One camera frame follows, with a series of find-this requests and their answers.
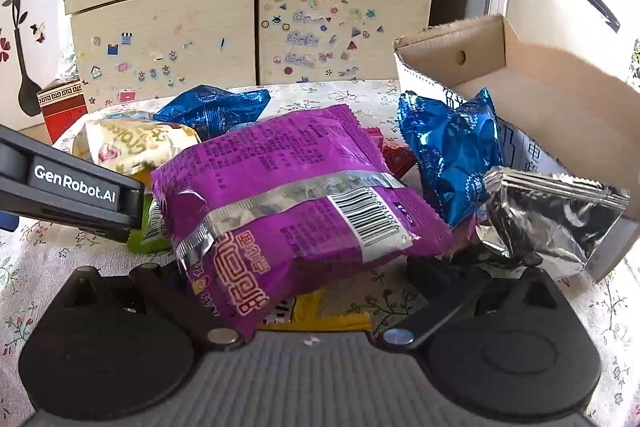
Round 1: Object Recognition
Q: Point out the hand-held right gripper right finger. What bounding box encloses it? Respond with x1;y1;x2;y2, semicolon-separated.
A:
377;254;558;350

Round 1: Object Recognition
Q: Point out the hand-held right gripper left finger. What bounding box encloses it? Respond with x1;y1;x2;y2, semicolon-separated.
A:
60;263;247;352

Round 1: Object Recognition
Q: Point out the cream snack packet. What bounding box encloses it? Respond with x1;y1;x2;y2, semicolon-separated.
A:
72;117;203;175

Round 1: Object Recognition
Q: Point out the yellow snack packet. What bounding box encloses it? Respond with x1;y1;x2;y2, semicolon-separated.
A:
260;289;373;333

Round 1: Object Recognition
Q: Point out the red snack packet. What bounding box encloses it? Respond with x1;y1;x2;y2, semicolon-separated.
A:
367;127;418;178

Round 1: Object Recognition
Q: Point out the blue foil snack packet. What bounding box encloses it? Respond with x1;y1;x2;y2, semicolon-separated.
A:
397;88;506;230
152;84;272;142

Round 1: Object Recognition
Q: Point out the purple snack packet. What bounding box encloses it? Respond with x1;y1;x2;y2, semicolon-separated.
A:
150;103;455;342

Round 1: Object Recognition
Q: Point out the cardboard box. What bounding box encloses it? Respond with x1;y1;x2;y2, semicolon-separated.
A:
393;14;640;284

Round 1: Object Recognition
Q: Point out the green snack packet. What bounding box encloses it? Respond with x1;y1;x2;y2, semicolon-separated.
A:
127;194;173;254

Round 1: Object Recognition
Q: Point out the red patterned box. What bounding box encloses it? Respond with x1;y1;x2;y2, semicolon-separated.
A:
36;76;90;145

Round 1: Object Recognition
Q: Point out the floral tablecloth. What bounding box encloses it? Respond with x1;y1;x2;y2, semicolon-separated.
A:
0;79;640;408

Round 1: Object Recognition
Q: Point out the silver foil snack packet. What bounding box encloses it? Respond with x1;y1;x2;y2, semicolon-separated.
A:
475;166;630;278

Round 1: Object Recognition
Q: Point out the wooden cabinet with stickers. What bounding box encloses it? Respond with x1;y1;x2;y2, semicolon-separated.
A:
62;0;437;108

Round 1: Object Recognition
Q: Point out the white refrigerator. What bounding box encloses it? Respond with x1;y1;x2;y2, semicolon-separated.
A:
487;0;640;98

